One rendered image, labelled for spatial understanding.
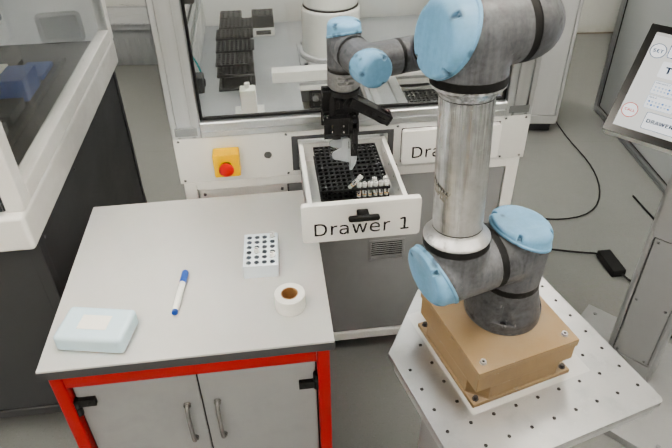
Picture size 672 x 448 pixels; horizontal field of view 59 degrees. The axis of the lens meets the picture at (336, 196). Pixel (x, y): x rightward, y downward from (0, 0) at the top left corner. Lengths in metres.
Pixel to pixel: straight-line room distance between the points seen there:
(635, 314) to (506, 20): 1.49
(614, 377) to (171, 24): 1.26
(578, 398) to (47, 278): 1.35
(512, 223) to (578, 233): 1.89
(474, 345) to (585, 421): 0.25
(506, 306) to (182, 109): 0.96
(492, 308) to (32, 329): 1.33
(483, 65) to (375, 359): 1.57
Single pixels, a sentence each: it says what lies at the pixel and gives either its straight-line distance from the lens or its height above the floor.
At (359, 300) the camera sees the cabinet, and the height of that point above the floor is 0.25.
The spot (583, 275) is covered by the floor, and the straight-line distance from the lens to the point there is 2.76.
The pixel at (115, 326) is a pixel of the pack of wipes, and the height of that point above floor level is 0.80.
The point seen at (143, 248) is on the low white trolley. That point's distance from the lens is 1.62.
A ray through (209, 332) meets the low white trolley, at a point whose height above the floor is 0.76.
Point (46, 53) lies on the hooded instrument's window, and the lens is 1.93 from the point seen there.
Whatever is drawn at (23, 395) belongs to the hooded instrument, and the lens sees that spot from 2.21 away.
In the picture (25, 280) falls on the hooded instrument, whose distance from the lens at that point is 1.84.
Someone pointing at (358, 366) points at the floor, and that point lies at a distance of 2.24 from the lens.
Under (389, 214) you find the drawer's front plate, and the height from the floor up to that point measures 0.89.
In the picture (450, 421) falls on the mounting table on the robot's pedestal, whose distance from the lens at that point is 1.21.
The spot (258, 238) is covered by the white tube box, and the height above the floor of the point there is 0.79.
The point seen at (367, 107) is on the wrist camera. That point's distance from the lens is 1.37.
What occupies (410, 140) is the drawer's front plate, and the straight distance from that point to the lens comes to 1.72.
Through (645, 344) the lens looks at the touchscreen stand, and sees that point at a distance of 2.26.
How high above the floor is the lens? 1.75
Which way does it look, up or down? 35 degrees down
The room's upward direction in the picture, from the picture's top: 1 degrees counter-clockwise
